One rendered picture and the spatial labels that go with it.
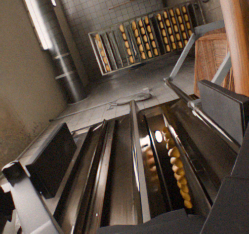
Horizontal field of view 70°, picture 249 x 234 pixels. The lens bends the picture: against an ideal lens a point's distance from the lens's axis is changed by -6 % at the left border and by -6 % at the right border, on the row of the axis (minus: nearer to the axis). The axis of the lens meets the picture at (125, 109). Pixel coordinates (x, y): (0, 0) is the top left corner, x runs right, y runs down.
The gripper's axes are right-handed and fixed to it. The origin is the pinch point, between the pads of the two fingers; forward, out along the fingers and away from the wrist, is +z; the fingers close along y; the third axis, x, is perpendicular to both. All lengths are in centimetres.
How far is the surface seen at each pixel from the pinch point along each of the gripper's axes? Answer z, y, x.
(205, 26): 88, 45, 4
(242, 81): 5.1, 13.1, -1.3
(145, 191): 35, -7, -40
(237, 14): 4.8, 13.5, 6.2
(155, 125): 152, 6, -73
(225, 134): 20.7, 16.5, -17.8
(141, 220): 24.0, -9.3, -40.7
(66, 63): 294, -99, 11
